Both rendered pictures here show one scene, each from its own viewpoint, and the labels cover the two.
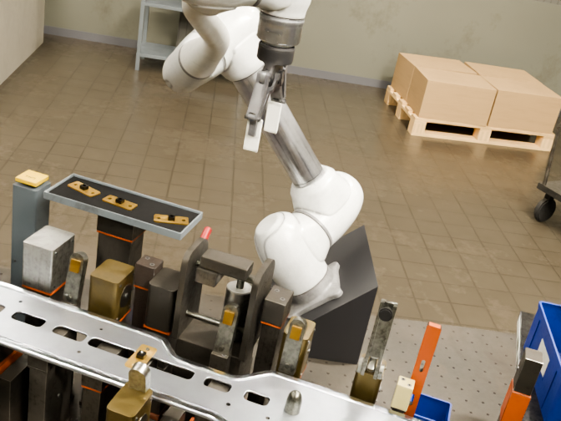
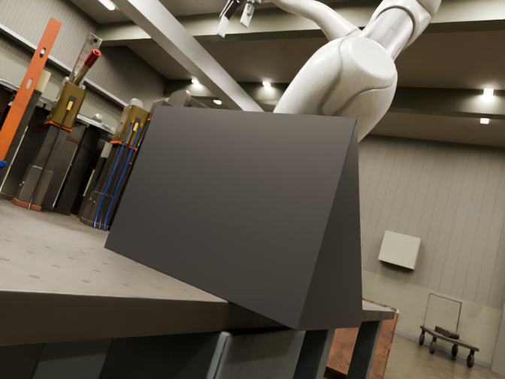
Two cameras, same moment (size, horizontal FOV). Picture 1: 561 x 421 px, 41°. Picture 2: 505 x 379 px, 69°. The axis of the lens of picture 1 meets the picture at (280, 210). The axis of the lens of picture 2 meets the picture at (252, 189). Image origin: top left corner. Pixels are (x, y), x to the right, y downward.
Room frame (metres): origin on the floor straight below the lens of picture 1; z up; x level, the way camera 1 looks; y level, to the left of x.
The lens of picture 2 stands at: (2.44, -0.69, 0.77)
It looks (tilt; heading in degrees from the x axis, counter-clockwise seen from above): 9 degrees up; 129
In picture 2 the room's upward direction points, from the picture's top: 18 degrees clockwise
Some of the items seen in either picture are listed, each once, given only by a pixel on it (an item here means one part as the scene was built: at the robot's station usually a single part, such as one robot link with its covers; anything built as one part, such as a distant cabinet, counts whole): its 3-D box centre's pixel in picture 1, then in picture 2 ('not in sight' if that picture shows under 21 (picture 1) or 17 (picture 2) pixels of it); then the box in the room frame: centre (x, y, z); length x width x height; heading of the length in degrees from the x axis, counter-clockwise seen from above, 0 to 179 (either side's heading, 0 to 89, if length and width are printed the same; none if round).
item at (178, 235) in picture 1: (123, 205); not in sight; (1.68, 0.38, 1.16); 0.37 x 0.14 x 0.02; 78
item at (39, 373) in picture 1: (50, 383); not in sight; (1.35, 0.44, 0.84); 0.12 x 0.05 x 0.29; 168
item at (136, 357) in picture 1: (141, 355); not in sight; (1.31, 0.23, 1.01); 0.08 x 0.04 x 0.01; 167
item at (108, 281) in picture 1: (109, 335); not in sight; (1.51, 0.35, 0.89); 0.12 x 0.08 x 0.38; 168
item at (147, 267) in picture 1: (141, 331); not in sight; (1.54, 0.28, 0.90); 0.05 x 0.05 x 0.40; 78
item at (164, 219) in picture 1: (171, 218); not in sight; (1.64, 0.26, 1.17); 0.08 x 0.04 x 0.01; 102
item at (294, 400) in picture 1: (293, 403); (95, 122); (1.23, -0.10, 1.02); 0.03 x 0.03 x 0.07
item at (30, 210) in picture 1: (29, 256); not in sight; (1.74, 0.64, 0.92); 0.08 x 0.08 x 0.44; 78
